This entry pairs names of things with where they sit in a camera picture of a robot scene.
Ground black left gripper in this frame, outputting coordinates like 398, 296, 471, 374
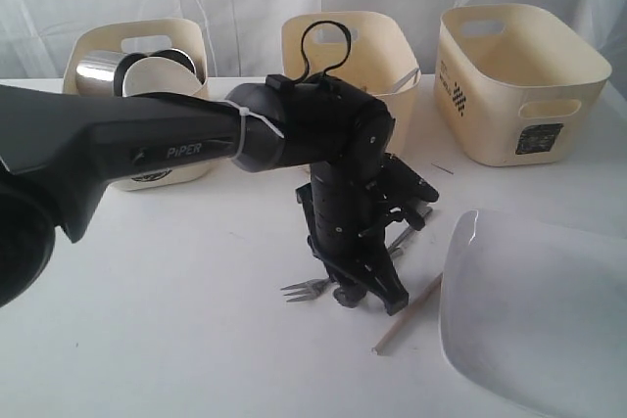
297, 163, 409, 316

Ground stainless steel spoon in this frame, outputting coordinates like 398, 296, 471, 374
387, 206, 433, 260

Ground stainless steel fork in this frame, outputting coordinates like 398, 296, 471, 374
281, 276, 338, 302

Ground light wooden chopstick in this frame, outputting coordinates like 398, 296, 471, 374
371, 272, 443, 355

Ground stainless steel table knife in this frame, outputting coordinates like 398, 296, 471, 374
387, 67, 421, 94

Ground white plastic bowl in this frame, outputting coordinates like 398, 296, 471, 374
122, 57, 201, 97

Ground stainless steel bowl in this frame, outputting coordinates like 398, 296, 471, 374
150, 48, 197, 75

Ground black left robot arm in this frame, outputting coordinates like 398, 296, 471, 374
1, 69, 409, 314

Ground small thin pin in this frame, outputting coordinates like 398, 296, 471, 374
431, 163, 455, 175

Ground white square plate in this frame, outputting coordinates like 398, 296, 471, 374
440, 209, 626, 417

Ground cream bin with triangle mark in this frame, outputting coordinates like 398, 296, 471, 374
281, 11, 421, 155

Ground cream bin with square mark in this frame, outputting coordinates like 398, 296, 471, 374
434, 4, 612, 166

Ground cream bin with circle mark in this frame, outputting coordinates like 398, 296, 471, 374
62, 18, 212, 193

